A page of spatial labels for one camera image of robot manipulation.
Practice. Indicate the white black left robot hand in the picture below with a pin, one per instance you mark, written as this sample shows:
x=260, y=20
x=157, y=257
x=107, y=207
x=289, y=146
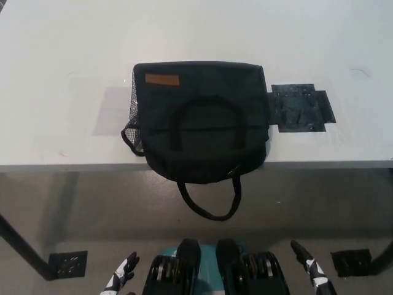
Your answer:
x=121, y=273

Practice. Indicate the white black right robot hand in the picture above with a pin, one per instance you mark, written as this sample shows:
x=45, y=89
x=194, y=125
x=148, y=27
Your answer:
x=316, y=276

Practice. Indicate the black soft travel bag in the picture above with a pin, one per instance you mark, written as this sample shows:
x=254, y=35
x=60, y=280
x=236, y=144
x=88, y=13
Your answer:
x=202, y=132

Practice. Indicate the robot legs and base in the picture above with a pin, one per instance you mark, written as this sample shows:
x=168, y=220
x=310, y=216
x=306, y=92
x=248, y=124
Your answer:
x=190, y=270

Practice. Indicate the black metal table leg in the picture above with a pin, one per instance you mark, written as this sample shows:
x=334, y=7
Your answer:
x=21, y=242

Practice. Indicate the black tape patch on table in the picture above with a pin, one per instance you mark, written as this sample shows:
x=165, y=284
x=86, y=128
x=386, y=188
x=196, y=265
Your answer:
x=298, y=110

